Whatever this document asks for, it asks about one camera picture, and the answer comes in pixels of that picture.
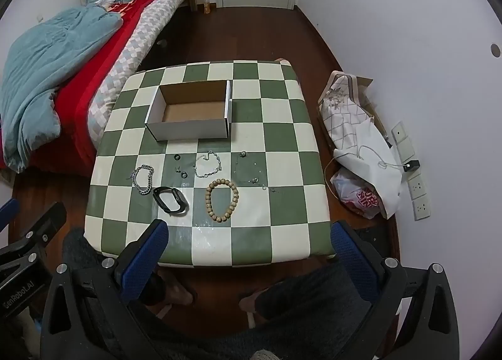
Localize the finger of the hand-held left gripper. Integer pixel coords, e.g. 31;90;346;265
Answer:
0;199;21;233
10;202;68;256

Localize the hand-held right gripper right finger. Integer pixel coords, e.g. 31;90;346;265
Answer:
330;220;460;360

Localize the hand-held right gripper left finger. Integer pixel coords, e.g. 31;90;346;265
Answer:
39;219;170;360

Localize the black wristband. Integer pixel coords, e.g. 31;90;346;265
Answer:
152;186;190;217

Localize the thick silver chain bracelet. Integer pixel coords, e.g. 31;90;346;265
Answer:
129;164;155;195

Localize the wooden bead bracelet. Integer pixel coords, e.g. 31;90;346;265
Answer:
205;178;239;223

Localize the thin silver chain bracelet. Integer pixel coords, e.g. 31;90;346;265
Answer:
194;150;222;179

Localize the thin silver necklace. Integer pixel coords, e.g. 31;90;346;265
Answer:
235;156;260;185

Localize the white cardboard box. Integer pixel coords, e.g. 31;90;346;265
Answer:
145;80;233;141

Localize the red white plastic bag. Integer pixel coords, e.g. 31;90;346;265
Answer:
330;170;382;220

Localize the green white checkered tablecloth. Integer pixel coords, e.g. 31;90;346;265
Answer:
84;58;337;267

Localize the white patterned bag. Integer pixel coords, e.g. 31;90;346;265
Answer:
317;71;387;154

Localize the red blanket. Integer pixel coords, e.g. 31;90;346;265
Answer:
29;0;194;177

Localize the brown cardboard box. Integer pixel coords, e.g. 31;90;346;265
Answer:
352;75;387;138

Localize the grey white checkered quilt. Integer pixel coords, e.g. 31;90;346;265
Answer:
88;0;195;149

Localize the wooden bed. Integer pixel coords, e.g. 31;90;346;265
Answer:
0;0;201;184

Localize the white cable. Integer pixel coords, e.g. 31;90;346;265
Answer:
323;144;407;204

